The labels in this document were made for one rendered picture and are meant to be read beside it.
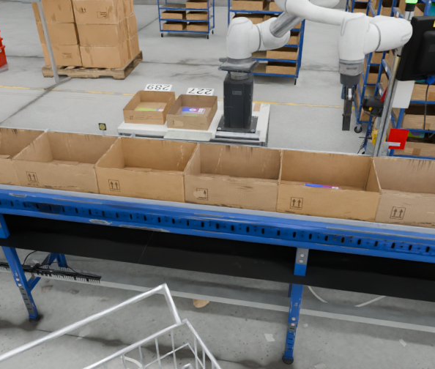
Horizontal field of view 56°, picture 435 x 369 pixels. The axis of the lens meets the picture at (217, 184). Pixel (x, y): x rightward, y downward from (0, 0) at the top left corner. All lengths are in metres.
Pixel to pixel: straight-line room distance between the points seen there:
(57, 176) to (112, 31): 4.38
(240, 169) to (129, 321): 1.13
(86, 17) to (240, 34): 3.92
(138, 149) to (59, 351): 1.17
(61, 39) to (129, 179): 4.87
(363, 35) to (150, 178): 0.99
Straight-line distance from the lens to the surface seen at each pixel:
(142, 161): 2.09
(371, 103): 2.48
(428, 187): 2.07
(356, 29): 1.63
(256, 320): 2.50
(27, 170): 2.03
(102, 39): 6.25
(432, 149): 3.17
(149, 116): 2.87
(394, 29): 1.72
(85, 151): 2.19
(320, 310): 2.22
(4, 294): 2.94
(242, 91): 2.67
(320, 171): 1.96
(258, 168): 1.96
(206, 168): 2.01
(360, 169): 1.96
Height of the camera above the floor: 1.94
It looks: 33 degrees down
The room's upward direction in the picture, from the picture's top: 1 degrees counter-clockwise
